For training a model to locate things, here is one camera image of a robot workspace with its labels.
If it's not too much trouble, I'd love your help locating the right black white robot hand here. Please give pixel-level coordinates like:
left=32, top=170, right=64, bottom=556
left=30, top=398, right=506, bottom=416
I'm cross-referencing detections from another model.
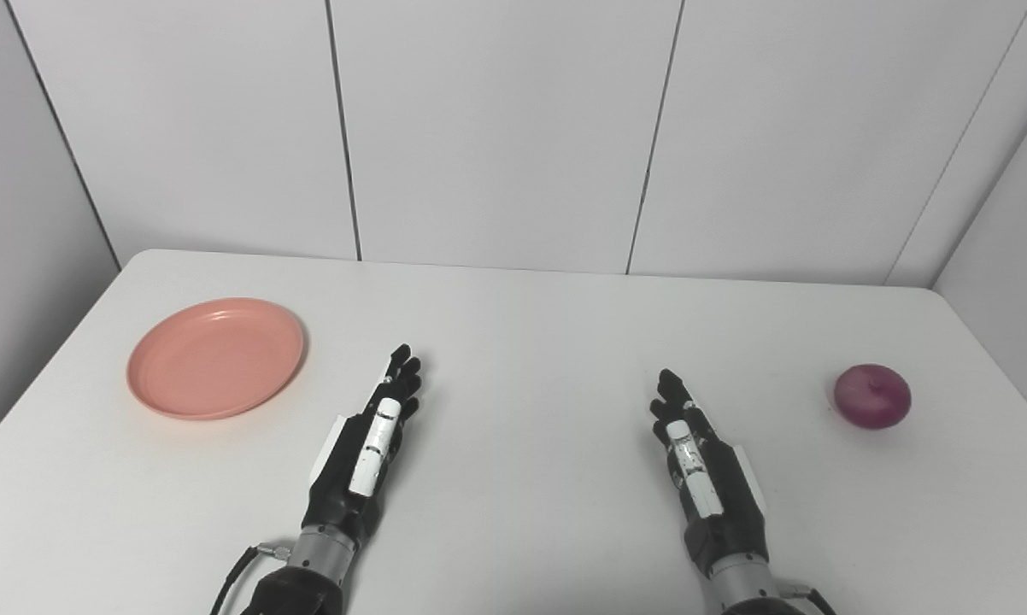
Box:
left=648, top=369, right=771, bottom=566

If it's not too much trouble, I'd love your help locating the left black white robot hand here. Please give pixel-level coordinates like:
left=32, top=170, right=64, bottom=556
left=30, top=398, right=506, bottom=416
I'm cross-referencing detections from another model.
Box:
left=302, top=343, right=423, bottom=548

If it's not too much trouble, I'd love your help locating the pink plastic plate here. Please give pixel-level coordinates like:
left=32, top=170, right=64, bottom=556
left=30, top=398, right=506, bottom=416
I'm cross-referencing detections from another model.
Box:
left=126, top=297, right=307, bottom=421

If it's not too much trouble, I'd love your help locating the red onion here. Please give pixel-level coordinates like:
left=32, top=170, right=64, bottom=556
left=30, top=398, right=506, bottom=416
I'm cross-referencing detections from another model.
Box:
left=833, top=364, right=913, bottom=431

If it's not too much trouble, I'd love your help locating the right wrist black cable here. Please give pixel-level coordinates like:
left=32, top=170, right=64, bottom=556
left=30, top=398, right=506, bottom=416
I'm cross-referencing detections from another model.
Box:
left=774, top=578, right=837, bottom=615

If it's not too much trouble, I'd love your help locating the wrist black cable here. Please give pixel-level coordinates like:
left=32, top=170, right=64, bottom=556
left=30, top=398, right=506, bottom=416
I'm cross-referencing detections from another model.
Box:
left=774, top=578, right=837, bottom=615
left=210, top=542, right=294, bottom=615

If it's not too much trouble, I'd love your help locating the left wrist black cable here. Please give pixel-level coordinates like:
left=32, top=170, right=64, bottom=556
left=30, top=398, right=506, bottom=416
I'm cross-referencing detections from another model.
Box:
left=210, top=542, right=294, bottom=615

